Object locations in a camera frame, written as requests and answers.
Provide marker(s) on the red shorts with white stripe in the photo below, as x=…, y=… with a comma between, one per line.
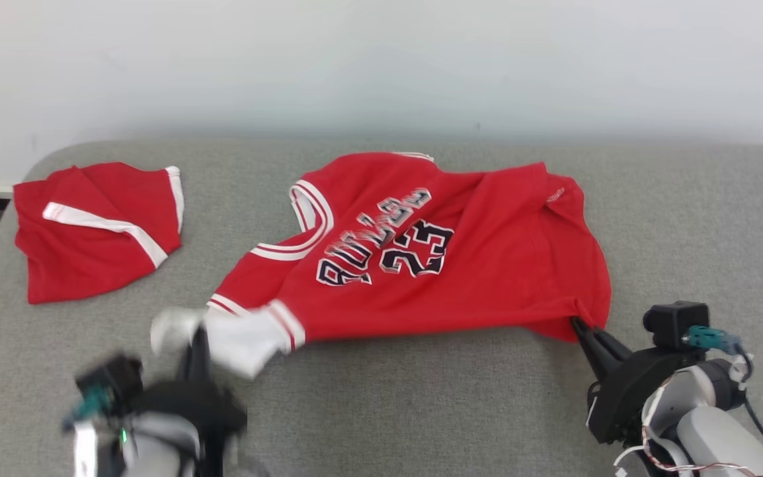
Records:
x=90, y=258

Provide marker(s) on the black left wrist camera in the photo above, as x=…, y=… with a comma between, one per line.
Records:
x=113, y=381

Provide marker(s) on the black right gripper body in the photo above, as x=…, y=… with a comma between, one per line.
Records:
x=623, y=397

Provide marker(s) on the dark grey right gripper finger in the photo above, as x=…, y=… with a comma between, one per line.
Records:
x=593, y=351
x=612, y=348

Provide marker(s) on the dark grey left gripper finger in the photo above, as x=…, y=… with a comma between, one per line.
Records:
x=206, y=361
x=194, y=361

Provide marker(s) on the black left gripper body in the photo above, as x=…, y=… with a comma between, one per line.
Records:
x=209, y=411

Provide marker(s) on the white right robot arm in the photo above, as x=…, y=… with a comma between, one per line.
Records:
x=719, y=437

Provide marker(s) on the red jersey with white sleeves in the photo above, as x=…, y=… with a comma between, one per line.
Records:
x=487, y=265

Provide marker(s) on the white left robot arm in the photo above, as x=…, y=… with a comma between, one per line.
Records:
x=156, y=450

